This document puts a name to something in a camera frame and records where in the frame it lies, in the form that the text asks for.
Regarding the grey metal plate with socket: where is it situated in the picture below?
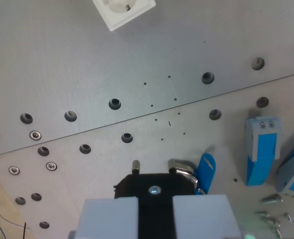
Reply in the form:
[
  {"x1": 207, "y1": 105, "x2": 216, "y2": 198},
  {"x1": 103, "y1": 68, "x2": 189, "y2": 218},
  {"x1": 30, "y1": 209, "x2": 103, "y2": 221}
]
[{"x1": 0, "y1": 0, "x2": 294, "y2": 158}]

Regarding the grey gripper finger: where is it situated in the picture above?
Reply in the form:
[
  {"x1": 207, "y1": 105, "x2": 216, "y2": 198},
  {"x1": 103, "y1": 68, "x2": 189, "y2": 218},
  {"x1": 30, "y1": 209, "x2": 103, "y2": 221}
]
[
  {"x1": 74, "y1": 197, "x2": 139, "y2": 239},
  {"x1": 172, "y1": 194, "x2": 243, "y2": 239}
]

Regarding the silver plate bolt head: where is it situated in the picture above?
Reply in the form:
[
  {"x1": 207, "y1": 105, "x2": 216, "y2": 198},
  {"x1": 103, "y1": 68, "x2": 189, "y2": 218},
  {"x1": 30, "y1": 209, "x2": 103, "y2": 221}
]
[
  {"x1": 45, "y1": 161, "x2": 58, "y2": 172},
  {"x1": 8, "y1": 165, "x2": 21, "y2": 176},
  {"x1": 29, "y1": 129, "x2": 42, "y2": 141}
]

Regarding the white wall socket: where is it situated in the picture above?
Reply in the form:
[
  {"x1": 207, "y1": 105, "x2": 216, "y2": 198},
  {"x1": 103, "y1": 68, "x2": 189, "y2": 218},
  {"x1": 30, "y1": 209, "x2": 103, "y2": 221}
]
[{"x1": 91, "y1": 0, "x2": 157, "y2": 32}]

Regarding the thin grey wire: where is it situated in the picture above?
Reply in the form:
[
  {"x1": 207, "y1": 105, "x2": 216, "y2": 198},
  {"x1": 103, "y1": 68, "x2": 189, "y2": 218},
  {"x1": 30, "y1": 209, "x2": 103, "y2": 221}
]
[{"x1": 0, "y1": 193, "x2": 22, "y2": 239}]

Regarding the blue ribbed grey-base block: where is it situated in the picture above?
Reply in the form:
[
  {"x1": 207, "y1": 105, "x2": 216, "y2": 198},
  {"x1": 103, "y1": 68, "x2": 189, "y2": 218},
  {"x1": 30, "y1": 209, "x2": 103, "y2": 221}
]
[{"x1": 275, "y1": 133, "x2": 294, "y2": 198}]

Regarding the thin black cable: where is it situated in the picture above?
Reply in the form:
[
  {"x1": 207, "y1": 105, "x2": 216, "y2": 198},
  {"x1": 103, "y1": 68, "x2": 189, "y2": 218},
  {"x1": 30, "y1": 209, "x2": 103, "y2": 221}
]
[{"x1": 21, "y1": 221, "x2": 30, "y2": 239}]

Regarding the black two-pin power plug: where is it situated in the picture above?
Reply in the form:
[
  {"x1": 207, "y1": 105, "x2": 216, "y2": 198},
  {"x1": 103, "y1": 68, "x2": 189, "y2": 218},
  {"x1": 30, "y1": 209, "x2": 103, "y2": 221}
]
[{"x1": 113, "y1": 160, "x2": 196, "y2": 239}]

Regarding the blue and grey clamp block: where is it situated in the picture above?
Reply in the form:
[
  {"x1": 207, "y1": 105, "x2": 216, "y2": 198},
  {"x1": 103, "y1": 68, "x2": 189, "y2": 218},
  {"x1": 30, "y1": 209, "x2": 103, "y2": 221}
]
[{"x1": 244, "y1": 116, "x2": 282, "y2": 187}]

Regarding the grey metal plate with tools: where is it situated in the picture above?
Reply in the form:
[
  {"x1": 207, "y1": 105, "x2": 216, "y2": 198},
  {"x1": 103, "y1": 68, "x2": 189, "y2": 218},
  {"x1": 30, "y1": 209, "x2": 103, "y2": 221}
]
[{"x1": 0, "y1": 72, "x2": 294, "y2": 239}]

